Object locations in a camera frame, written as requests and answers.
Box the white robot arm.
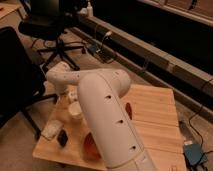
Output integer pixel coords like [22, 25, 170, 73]
[46, 62, 157, 171]

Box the white spray bottle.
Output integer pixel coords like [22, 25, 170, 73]
[87, 0, 93, 17]

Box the red chili pepper toy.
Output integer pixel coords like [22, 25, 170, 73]
[125, 103, 132, 120]

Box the white paper cup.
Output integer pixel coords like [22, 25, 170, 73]
[68, 102, 82, 120]

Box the orange bowl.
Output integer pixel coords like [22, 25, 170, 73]
[83, 133, 101, 160]

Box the pale green sponge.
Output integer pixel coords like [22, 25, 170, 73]
[41, 120, 63, 140]

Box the small black object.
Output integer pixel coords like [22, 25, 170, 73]
[57, 130, 68, 147]

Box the black office chair near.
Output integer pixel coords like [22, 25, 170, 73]
[0, 26, 57, 140]

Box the black office chair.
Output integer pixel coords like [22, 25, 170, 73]
[0, 26, 57, 140]
[18, 0, 86, 72]

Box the black office chair far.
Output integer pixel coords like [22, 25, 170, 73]
[18, 0, 86, 72]

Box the blue electronic box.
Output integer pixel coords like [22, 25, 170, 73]
[183, 141, 207, 166]

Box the black floor cable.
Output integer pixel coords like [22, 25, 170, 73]
[188, 78, 213, 148]

